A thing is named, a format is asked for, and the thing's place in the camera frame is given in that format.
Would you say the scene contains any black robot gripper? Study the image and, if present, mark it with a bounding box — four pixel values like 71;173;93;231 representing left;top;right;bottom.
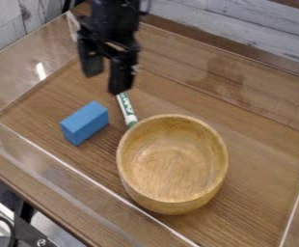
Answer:
77;0;141;95

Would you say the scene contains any blue foam block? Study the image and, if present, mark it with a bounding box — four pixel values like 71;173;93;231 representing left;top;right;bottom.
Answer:
59;101;108;146

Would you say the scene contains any brown wooden bowl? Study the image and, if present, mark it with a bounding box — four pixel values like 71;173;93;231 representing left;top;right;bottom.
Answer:
116;114;229;215

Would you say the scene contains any green and white marker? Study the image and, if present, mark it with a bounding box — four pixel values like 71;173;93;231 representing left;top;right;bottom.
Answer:
116;93;137;127

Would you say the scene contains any clear acrylic tray wall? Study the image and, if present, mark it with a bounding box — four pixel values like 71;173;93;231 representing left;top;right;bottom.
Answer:
0;15;299;247

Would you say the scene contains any black cable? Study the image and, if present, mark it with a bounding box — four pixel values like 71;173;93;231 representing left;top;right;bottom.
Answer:
0;214;19;247

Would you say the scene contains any black metal table bracket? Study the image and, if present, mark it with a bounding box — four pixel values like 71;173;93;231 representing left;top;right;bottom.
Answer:
12;201;57;247

